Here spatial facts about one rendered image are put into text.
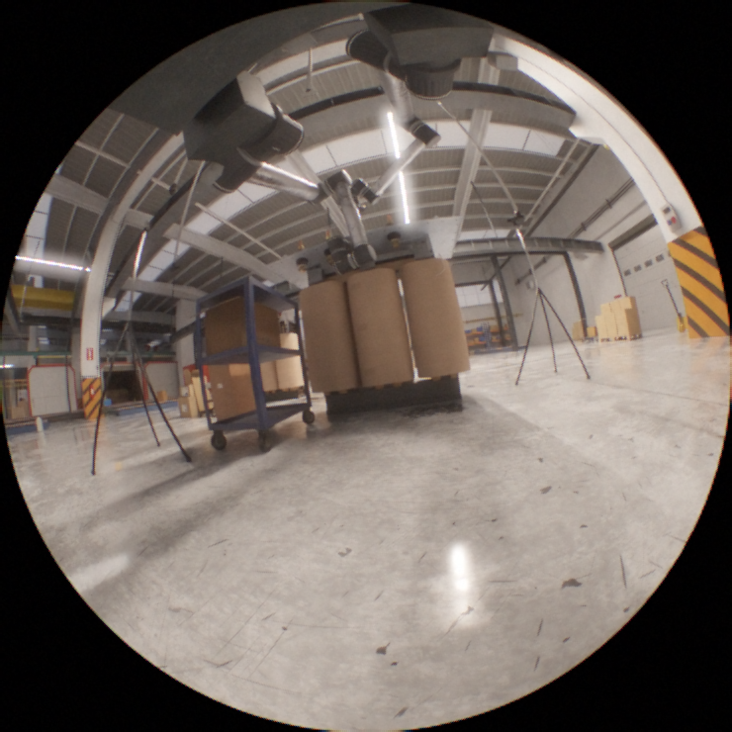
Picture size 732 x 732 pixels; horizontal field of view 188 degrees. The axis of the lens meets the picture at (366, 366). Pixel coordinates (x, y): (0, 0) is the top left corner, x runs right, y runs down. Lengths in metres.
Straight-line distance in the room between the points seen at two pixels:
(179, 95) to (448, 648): 1.17
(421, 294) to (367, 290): 0.40
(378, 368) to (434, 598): 1.46
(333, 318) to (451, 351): 0.91
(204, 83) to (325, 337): 1.67
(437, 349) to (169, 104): 1.83
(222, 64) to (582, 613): 1.19
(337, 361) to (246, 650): 1.66
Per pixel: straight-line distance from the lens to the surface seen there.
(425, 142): 1.87
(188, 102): 0.84
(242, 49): 0.78
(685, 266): 4.88
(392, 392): 1.75
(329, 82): 10.13
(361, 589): 0.42
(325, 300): 1.79
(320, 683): 0.36
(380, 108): 4.91
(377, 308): 1.65
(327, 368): 1.72
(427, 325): 1.61
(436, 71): 1.00
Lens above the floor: 0.34
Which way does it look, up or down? level
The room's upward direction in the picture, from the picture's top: 9 degrees counter-clockwise
